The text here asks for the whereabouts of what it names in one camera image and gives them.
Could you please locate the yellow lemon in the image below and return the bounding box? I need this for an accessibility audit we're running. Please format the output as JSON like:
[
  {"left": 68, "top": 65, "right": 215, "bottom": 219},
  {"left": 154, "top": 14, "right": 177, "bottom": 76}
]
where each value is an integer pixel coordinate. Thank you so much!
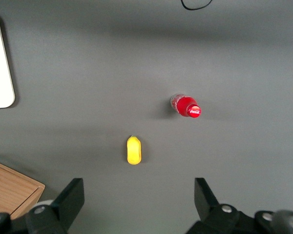
[{"left": 126, "top": 135, "right": 143, "bottom": 166}]

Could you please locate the black looped table cable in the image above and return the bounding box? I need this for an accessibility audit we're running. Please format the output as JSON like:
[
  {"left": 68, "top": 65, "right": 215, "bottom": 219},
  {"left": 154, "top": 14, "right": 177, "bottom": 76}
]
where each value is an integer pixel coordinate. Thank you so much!
[{"left": 180, "top": 0, "right": 213, "bottom": 11}]

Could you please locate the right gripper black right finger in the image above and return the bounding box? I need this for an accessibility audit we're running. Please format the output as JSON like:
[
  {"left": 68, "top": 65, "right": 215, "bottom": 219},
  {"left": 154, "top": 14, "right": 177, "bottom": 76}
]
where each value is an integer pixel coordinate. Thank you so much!
[{"left": 185, "top": 177, "right": 256, "bottom": 234}]

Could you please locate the wooden drawer cabinet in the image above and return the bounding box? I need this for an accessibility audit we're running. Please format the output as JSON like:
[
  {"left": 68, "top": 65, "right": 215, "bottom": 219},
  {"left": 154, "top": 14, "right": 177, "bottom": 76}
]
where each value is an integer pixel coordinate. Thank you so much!
[{"left": 0, "top": 158, "right": 46, "bottom": 220}]

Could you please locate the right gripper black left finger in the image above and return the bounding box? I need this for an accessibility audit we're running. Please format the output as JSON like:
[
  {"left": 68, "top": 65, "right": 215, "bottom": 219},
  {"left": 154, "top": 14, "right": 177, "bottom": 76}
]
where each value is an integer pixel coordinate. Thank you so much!
[{"left": 25, "top": 177, "right": 85, "bottom": 234}]

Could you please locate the red cola bottle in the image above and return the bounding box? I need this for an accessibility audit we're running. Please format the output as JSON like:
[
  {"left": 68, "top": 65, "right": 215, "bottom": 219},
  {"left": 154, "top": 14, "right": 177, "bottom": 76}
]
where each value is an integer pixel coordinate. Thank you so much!
[{"left": 169, "top": 92, "right": 203, "bottom": 119}]

